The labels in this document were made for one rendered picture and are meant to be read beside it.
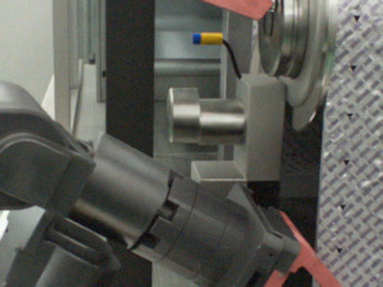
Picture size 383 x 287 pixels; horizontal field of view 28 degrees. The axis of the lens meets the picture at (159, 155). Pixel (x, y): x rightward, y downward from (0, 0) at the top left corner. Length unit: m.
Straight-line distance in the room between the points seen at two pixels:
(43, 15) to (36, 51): 0.28
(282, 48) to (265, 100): 0.06
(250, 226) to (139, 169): 0.08
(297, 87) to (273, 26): 0.04
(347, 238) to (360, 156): 0.05
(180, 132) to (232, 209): 0.10
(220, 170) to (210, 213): 0.12
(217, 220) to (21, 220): 0.12
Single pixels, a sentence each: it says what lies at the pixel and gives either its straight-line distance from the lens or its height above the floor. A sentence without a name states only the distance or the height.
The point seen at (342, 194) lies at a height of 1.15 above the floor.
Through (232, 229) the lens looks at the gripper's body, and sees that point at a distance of 0.47.
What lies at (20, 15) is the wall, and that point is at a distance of 6.07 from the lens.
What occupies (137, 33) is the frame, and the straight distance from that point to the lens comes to 0.79.
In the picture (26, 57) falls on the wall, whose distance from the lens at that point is 6.10.
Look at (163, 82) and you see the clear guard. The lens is 1.52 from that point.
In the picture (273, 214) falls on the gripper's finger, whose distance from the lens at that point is 0.50.
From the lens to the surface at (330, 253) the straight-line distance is 0.51.
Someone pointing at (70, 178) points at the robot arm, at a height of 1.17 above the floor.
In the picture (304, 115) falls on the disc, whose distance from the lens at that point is 0.52.
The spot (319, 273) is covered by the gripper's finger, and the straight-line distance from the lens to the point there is 0.50.
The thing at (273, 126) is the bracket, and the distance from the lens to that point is 0.56.
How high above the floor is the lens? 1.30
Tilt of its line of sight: 15 degrees down
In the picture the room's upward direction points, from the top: 1 degrees clockwise
